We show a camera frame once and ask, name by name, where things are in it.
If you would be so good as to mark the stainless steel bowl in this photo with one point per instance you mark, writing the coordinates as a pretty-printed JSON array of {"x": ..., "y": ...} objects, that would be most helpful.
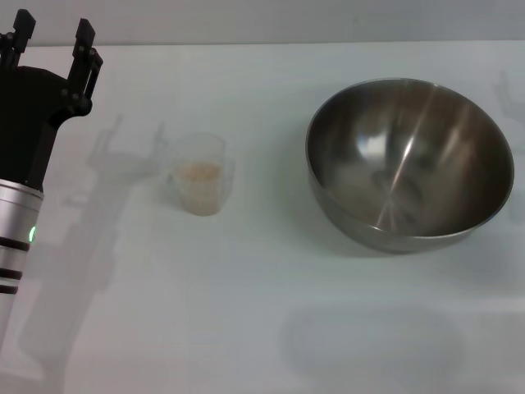
[{"x": 410, "y": 164}]

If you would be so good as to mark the clear plastic measuring cup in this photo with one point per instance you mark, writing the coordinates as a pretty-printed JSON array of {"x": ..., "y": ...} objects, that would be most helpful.
[{"x": 197, "y": 143}]

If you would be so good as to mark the white rice grains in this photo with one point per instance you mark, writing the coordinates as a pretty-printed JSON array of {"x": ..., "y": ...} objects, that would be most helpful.
[{"x": 199, "y": 180}]

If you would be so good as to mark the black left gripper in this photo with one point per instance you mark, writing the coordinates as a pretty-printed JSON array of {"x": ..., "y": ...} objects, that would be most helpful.
[{"x": 33, "y": 123}]

